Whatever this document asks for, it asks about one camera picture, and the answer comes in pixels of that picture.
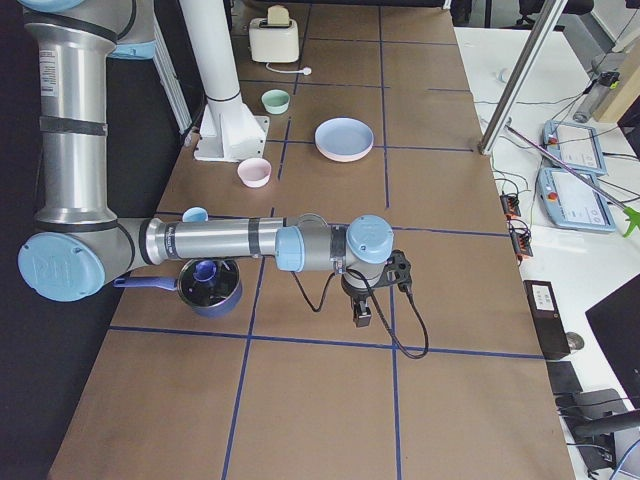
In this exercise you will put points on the teach pendant tablet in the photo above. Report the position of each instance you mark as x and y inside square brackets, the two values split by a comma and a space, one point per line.
[571, 204]
[575, 144]

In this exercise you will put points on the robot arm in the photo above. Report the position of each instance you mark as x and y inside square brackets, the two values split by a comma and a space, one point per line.
[81, 245]

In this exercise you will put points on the cream toaster with bread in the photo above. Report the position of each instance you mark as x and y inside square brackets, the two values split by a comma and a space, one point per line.
[274, 38]

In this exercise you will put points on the reacher grabber stick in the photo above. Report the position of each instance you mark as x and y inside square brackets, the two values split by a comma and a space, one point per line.
[631, 214]

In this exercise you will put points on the blue plate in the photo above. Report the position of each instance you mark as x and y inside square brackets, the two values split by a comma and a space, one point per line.
[344, 135]

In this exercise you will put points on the pink bowl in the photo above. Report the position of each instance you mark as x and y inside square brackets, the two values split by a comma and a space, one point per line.
[254, 172]

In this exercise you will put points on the light blue cup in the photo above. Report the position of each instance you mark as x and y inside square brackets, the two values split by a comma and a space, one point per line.
[195, 214]

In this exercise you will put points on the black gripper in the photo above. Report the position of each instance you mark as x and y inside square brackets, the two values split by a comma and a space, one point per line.
[356, 291]

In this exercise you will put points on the aluminium frame post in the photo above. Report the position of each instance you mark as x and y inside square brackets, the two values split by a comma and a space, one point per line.
[549, 15]

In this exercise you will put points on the far teach pendant tablet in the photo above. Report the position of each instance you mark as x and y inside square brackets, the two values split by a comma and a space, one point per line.
[575, 144]

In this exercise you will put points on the near teach pendant tablet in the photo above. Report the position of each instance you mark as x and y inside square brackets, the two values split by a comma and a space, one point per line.
[571, 204]

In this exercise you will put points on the black box on desk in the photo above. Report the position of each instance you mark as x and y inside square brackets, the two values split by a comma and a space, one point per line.
[546, 319]

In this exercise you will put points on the dark blue saucepan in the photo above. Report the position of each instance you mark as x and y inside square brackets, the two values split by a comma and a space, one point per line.
[210, 287]

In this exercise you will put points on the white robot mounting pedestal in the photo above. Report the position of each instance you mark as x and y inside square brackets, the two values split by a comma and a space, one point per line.
[229, 131]

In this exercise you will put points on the pink plate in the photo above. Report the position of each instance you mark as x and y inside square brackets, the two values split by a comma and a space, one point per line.
[341, 157]

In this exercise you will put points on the green bowl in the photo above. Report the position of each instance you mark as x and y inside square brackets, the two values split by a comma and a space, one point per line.
[276, 101]

